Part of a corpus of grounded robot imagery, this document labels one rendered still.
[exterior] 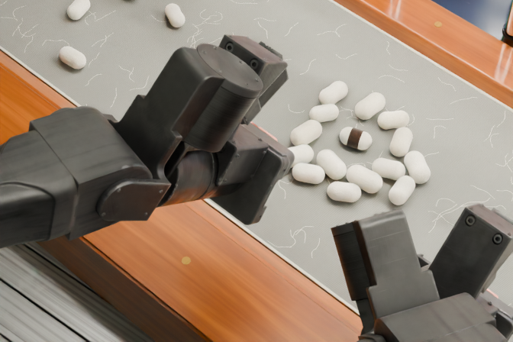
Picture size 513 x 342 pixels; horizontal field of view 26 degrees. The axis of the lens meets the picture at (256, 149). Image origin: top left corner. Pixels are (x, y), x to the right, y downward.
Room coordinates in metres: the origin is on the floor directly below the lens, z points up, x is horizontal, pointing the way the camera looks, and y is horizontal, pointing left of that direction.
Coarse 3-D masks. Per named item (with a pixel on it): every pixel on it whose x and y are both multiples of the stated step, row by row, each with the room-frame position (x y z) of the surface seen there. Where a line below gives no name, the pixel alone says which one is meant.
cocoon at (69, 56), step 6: (66, 48) 0.81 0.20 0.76; (72, 48) 0.81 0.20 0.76; (60, 54) 0.81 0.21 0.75; (66, 54) 0.80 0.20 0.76; (72, 54) 0.80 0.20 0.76; (78, 54) 0.80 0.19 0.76; (66, 60) 0.80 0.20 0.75; (72, 60) 0.80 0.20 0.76; (78, 60) 0.80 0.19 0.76; (84, 60) 0.80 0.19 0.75; (72, 66) 0.80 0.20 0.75; (78, 66) 0.79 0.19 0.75
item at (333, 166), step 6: (324, 150) 0.67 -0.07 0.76; (330, 150) 0.67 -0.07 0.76; (318, 156) 0.67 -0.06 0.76; (324, 156) 0.67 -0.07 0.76; (330, 156) 0.66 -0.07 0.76; (336, 156) 0.67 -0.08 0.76; (318, 162) 0.66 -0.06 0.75; (324, 162) 0.66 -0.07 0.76; (330, 162) 0.66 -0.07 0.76; (336, 162) 0.66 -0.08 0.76; (342, 162) 0.66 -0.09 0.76; (324, 168) 0.66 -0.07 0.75; (330, 168) 0.65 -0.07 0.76; (336, 168) 0.65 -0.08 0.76; (342, 168) 0.65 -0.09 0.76; (330, 174) 0.65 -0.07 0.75; (336, 174) 0.65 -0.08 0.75; (342, 174) 0.65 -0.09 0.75
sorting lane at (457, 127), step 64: (0, 0) 0.90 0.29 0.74; (64, 0) 0.90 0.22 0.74; (128, 0) 0.90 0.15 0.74; (192, 0) 0.90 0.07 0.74; (256, 0) 0.90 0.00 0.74; (320, 0) 0.90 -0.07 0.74; (64, 64) 0.81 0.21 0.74; (128, 64) 0.81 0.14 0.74; (320, 64) 0.81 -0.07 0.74; (384, 64) 0.81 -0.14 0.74; (448, 128) 0.72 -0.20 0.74; (512, 128) 0.72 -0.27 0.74; (320, 192) 0.64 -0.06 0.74; (384, 192) 0.64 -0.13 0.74; (448, 192) 0.64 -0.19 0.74; (512, 192) 0.64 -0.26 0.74; (320, 256) 0.56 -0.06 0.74; (512, 256) 0.56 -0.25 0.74
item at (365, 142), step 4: (344, 128) 0.70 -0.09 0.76; (348, 128) 0.70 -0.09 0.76; (340, 132) 0.70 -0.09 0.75; (344, 132) 0.70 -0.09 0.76; (348, 132) 0.70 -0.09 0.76; (364, 132) 0.70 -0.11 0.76; (340, 136) 0.70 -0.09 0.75; (344, 136) 0.69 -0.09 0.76; (348, 136) 0.69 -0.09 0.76; (364, 136) 0.69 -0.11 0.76; (368, 136) 0.69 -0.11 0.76; (340, 140) 0.69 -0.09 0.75; (344, 140) 0.69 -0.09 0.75; (360, 140) 0.69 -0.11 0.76; (364, 140) 0.69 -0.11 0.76; (368, 140) 0.69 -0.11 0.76; (360, 144) 0.69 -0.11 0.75; (364, 144) 0.68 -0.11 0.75; (368, 144) 0.69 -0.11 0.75; (360, 148) 0.68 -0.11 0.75; (364, 148) 0.68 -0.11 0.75
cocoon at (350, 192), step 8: (336, 184) 0.63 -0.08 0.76; (344, 184) 0.63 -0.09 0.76; (352, 184) 0.63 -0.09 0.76; (328, 192) 0.63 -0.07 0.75; (336, 192) 0.62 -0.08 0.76; (344, 192) 0.62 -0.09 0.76; (352, 192) 0.62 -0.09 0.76; (360, 192) 0.63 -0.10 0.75; (336, 200) 0.62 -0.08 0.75; (344, 200) 0.62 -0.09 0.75; (352, 200) 0.62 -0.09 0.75
